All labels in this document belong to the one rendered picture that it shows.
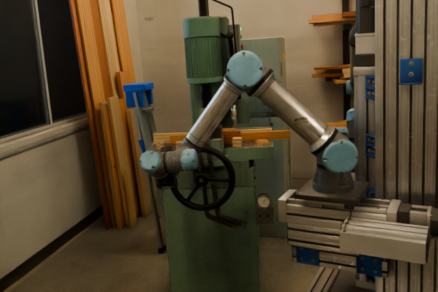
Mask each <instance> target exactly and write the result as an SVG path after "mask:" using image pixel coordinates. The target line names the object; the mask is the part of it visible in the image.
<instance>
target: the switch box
mask: <svg viewBox="0 0 438 292"><path fill-rule="evenodd" d="M229 31H231V32H232V33H233V24H230V25H228V32H229ZM235 37H236V44H237V52H239V51H242V50H241V33H240V25H239V24H235ZM232 40H233V49H234V54H235V43H234V37H233V38H232Z"/></svg>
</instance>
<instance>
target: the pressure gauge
mask: <svg viewBox="0 0 438 292"><path fill-rule="evenodd" d="M263 201H265V202H263ZM270 203H271V200H270V196H269V195H268V194H265V193H262V194H259V195H258V197H257V204H258V205H259V206H260V207H261V208H263V210H264V211H265V210H266V208H267V207H268V206H269V205H270Z"/></svg>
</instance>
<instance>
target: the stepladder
mask: <svg viewBox="0 0 438 292"><path fill-rule="evenodd" d="M152 89H154V84H153V82H147V83H130V84H126V85H123V91H124V92H125V94H126V106H127V107H128V108H134V115H135V118H136V125H137V130H138V136H139V141H138V142H139V145H140V147H141V153H142V154H143V153H144V152H146V151H147V150H148V149H149V148H150V147H151V146H152V145H153V144H154V141H153V134H154V132H157V131H156V125H155V122H154V117H153V111H154V107H151V104H153V91H152ZM145 174H146V178H147V185H148V189H149V196H150V200H151V207H152V210H153V217H154V224H155V228H156V234H157V239H158V245H159V249H158V253H159V254H162V253H163V252H164V251H165V250H166V245H164V241H163V238H162V231H161V227H160V220H159V218H160V217H161V220H162V225H163V228H164V234H165V238H166V242H167V237H166V223H165V214H164V200H163V192H162V191H163V189H162V187H161V189H159V188H157V183H156V179H155V178H154V177H152V176H151V175H149V174H148V173H145ZM153 185H154V188H153ZM154 191H155V194H156V199H157V203H158V208H159V211H160V214H159V215H158V209H157V206H156V199H155V194H154Z"/></svg>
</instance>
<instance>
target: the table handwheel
mask: <svg viewBox="0 0 438 292"><path fill-rule="evenodd" d="M199 153H209V154H212V155H214V156H216V157H217V158H219V159H220V160H221V161H222V162H223V163H224V165H225V166H226V168H227V171H228V174H229V178H228V179H223V178H214V177H209V167H204V171H200V170H199V168H198V167H197V169H195V171H196V173H197V174H196V176H195V179H194V181H195V183H196V185H195V186H194V188H193V190H192V191H191V193H190V194H189V196H188V197H187V198H184V197H183V196H182V195H181V193H180V192H179V190H178V188H177V187H174V188H171V187H170V188H171V191H172V192H173V195H174V196H175V197H176V198H177V200H178V201H179V202H180V203H182V204H183V205H184V206H186V207H188V208H190V209H193V210H196V211H210V210H213V209H216V208H218V207H220V206H222V205H223V204H224V203H225V202H226V201H227V200H228V199H229V198H230V197H231V195H232V193H233V191H234V188H235V170H234V168H233V166H232V164H231V162H230V161H229V159H228V158H227V157H226V156H225V155H224V154H223V153H221V152H220V151H219V150H217V149H214V148H212V147H208V146H203V147H202V149H201V150H200V152H199ZM209 181H214V182H225V183H229V185H228V188H227V190H226V192H225V194H224V195H223V196H222V197H221V198H220V199H219V200H218V201H215V202H214V203H210V204H206V205H200V204H196V203H192V202H191V201H190V200H191V198H192V196H193V195H194V193H195V192H196V190H197V189H198V188H199V186H200V187H203V186H206V185H207V183H208V182H209Z"/></svg>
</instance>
